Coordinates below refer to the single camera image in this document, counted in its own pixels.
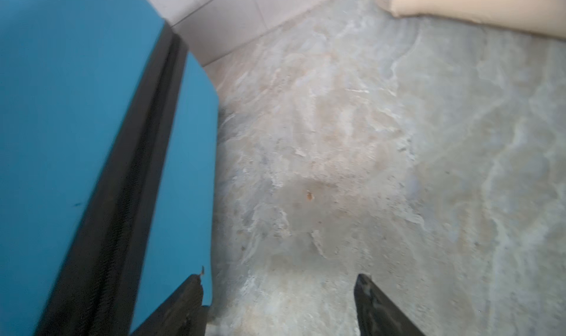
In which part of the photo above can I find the beige wooden handle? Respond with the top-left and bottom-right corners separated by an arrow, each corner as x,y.
376,0 -> 565,39

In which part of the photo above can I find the blue hard-shell suitcase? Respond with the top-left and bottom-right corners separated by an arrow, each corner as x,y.
1,0 -> 219,335

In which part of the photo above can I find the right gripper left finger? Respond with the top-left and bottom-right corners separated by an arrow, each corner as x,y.
129,273 -> 209,335

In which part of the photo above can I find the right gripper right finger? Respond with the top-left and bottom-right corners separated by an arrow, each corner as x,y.
354,273 -> 425,336

